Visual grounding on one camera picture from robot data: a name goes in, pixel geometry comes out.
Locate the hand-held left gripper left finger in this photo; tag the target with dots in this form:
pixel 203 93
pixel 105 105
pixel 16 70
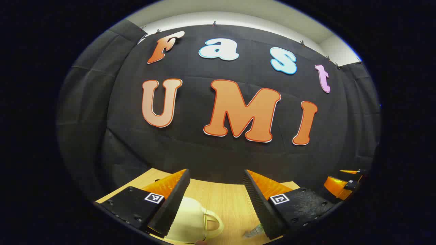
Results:
pixel 172 204

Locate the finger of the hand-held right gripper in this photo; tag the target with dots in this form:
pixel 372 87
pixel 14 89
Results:
pixel 357 172
pixel 337 187

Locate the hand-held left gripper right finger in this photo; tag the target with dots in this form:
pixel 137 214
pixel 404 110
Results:
pixel 260 207

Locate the pale yellow suitcase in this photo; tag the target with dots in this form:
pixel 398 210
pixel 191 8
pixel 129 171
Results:
pixel 190 217

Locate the black backdrop cloth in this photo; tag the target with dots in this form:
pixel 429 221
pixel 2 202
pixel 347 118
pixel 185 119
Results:
pixel 190 68

